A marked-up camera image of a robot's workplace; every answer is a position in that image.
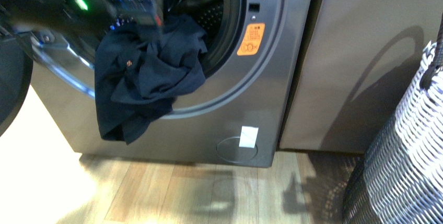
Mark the washing machine round door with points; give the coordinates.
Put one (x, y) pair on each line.
(16, 72)

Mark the grey side cabinet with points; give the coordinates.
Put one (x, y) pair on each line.
(355, 62)

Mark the navy blue knit garment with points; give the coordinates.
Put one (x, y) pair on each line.
(141, 70)

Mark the grey front-load washing machine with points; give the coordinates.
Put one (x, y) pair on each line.
(204, 126)

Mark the white paper tag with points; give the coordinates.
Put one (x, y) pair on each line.
(248, 136)

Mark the orange warning sticker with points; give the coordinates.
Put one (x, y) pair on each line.
(252, 39)

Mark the white woven laundry basket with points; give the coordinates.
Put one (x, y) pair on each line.
(399, 179)

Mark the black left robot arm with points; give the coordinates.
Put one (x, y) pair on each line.
(77, 16)

